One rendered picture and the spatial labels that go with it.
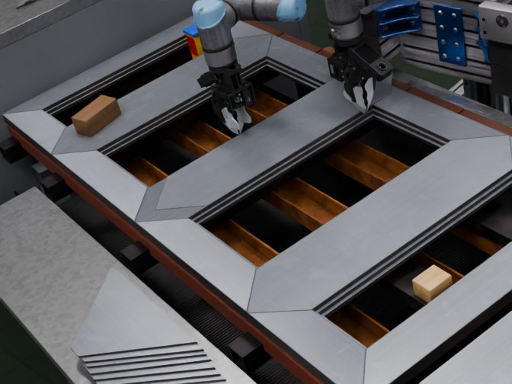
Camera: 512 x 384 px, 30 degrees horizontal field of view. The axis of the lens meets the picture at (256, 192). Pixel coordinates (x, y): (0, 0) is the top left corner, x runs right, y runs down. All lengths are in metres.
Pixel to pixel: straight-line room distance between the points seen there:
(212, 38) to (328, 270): 0.63
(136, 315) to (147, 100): 0.81
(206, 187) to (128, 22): 0.89
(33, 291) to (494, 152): 1.09
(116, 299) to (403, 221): 0.63
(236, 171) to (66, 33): 0.86
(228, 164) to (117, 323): 0.50
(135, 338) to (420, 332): 0.59
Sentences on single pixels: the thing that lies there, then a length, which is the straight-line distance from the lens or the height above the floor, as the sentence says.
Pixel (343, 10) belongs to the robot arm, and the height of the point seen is 1.13.
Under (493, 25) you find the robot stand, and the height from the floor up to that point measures 0.95.
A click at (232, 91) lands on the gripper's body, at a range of 2.27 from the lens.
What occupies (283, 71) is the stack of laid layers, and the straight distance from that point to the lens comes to 2.65.
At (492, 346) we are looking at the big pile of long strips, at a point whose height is 0.85.
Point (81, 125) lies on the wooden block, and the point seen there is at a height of 0.88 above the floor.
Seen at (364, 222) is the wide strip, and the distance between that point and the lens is 2.01.
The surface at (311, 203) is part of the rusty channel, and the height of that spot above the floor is 0.68.
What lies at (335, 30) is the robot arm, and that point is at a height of 1.08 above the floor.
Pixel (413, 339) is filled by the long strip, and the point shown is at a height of 0.84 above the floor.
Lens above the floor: 2.09
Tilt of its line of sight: 35 degrees down
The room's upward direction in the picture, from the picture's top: 15 degrees counter-clockwise
